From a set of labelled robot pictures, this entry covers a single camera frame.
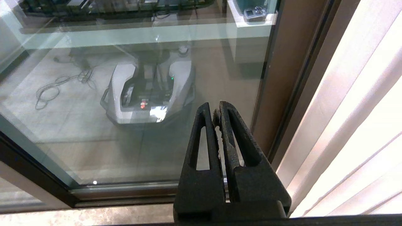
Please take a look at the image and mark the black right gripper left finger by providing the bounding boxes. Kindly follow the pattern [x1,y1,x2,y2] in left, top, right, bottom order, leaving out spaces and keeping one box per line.
[173,102,226,222]

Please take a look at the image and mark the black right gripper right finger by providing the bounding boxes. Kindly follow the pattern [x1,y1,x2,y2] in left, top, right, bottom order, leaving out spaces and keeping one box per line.
[213,100,292,218]

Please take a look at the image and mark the brown-framed sliding glass door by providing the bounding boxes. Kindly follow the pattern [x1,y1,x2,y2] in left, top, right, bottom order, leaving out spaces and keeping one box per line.
[0,0,333,207]

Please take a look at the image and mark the dark metal floor track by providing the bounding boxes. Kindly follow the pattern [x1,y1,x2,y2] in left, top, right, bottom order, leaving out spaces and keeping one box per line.
[73,194,177,208]

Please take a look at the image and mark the dark brown door jamb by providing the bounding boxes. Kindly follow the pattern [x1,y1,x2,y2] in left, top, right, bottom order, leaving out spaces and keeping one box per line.
[269,0,361,171]

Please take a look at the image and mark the white curtain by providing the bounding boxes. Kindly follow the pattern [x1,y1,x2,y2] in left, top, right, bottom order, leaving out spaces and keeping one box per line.
[276,0,402,218]

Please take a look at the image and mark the brown-framed fixed glass panel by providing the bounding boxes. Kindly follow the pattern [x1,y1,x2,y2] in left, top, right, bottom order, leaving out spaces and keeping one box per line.
[0,130,77,214]

